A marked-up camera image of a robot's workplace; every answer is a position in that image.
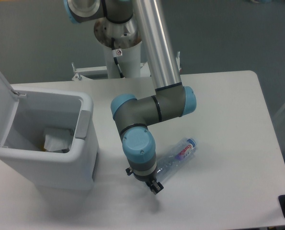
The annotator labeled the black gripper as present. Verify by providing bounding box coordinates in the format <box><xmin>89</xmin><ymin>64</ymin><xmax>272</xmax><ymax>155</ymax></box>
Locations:
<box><xmin>125</xmin><ymin>167</ymin><xmax>163</xmax><ymax>195</ymax></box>

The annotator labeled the clear crushed plastic bottle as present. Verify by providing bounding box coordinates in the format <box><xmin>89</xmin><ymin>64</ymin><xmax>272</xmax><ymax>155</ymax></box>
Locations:
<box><xmin>157</xmin><ymin>138</ymin><xmax>197</xmax><ymax>184</ymax></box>

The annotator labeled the clear plastic wrapper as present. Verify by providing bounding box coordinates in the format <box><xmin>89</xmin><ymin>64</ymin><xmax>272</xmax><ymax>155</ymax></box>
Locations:
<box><xmin>44</xmin><ymin>127</ymin><xmax>73</xmax><ymax>153</ymax></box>

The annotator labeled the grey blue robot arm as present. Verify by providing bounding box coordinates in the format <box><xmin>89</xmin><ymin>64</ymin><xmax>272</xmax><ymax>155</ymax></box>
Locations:
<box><xmin>64</xmin><ymin>0</ymin><xmax>196</xmax><ymax>194</ymax></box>

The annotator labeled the white trash can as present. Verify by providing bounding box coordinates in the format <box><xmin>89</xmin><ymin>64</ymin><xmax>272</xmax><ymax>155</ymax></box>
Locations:
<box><xmin>0</xmin><ymin>86</ymin><xmax>99</xmax><ymax>190</ymax></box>

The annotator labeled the yellow trash in can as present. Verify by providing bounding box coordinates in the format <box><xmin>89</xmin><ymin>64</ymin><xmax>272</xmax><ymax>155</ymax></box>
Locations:
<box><xmin>40</xmin><ymin>143</ymin><xmax>47</xmax><ymax>152</ymax></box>

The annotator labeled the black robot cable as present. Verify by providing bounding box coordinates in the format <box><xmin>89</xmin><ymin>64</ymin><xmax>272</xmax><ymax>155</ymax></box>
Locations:
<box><xmin>110</xmin><ymin>37</ymin><xmax>126</xmax><ymax>79</ymax></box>

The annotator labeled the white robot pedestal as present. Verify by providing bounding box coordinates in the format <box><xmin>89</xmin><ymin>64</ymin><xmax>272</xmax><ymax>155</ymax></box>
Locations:
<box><xmin>71</xmin><ymin>13</ymin><xmax>183</xmax><ymax>81</ymax></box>

